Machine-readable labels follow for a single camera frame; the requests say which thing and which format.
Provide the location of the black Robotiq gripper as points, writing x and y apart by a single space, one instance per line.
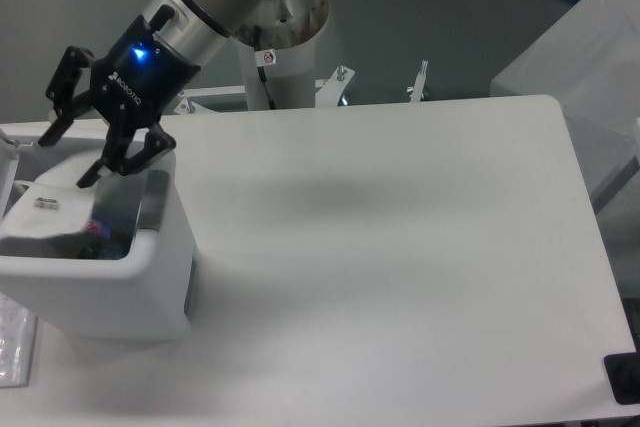
129 88

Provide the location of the black device at table edge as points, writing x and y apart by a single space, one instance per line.
623 373

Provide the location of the white side table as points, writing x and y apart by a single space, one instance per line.
589 62

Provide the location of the clear plastic sheet packet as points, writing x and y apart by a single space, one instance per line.
18 334

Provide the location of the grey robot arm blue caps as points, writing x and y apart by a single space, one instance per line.
197 30

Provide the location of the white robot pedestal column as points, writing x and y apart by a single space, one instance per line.
281 35

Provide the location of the trash inside bin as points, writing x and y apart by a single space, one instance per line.
102 249

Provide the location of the clear crushed plastic bottle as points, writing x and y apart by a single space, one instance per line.
106 231

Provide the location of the white plastic wrapper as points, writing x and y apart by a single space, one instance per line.
53 204

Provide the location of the white pedestal base frame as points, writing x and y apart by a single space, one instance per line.
270 93

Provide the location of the white trash can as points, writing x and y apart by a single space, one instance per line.
143 296

